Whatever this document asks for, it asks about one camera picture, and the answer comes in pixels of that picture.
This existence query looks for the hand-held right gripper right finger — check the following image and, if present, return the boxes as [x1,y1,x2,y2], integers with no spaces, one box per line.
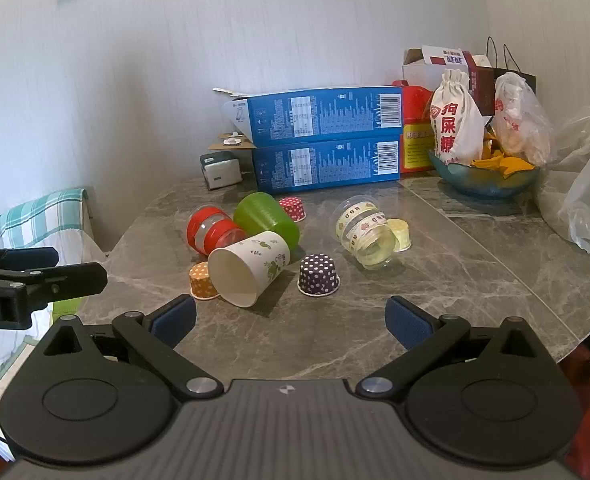
[355,296,552,402]

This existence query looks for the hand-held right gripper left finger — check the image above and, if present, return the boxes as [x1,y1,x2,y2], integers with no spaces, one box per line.
[35,294,224,403]

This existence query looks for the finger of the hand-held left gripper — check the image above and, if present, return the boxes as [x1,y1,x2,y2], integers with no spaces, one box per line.
[0,246,60,274]
[0,262,108,307]

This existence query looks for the red plastic cup clear band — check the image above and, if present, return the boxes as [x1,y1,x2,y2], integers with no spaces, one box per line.
[186,203,248,256]

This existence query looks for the clear plastic cup patterned band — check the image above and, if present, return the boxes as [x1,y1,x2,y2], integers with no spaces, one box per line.
[334,194,398,269]

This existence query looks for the white paper cup green print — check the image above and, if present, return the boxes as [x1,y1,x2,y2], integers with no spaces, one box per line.
[207,230,292,309]

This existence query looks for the green plastic cup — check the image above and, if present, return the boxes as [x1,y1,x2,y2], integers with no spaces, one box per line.
[233,192,301,251]

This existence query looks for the green plaid cloth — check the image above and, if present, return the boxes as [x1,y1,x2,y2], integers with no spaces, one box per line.
[0,187,88,252]

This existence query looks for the orange dotted cupcake liner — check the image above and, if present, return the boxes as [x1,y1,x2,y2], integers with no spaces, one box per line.
[188,261,221,301]

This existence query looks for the yellow cupcake liner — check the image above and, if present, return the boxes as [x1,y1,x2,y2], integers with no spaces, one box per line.
[386,217,414,254]

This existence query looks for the purple dotted cupcake liner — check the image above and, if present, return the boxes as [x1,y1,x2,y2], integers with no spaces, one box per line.
[297,253,342,297]

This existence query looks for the small grey and white device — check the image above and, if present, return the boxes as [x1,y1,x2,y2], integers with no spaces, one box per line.
[199,150,244,191]

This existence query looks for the blue glass bowl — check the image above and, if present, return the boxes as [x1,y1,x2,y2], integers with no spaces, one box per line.
[428,149,544,199]

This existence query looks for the red dotted cupcake liner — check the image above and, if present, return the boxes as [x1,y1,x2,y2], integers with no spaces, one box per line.
[278,196,308,222]

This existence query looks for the blue cardboard box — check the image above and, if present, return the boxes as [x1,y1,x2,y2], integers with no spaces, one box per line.
[213,85,404,149]
[218,132,404,195]

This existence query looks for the yellow snack packets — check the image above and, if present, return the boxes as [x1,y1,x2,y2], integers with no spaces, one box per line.
[469,126,538,181]

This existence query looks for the red box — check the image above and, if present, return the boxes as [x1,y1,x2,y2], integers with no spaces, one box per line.
[392,79,438,175]

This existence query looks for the large clear plastic bag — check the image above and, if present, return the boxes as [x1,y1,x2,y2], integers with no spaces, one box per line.
[534,104,590,257]

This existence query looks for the plastic bag of snacks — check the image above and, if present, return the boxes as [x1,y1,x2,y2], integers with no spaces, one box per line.
[492,72,554,166]

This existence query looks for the white and red carton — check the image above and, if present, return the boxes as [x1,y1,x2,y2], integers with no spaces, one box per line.
[402,44,496,117]

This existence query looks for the white drawstring cloth bag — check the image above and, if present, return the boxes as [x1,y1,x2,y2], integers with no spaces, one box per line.
[428,69,487,166]

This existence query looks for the dark paper bag with handles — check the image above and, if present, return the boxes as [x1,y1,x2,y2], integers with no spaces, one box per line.
[474,36,537,97]

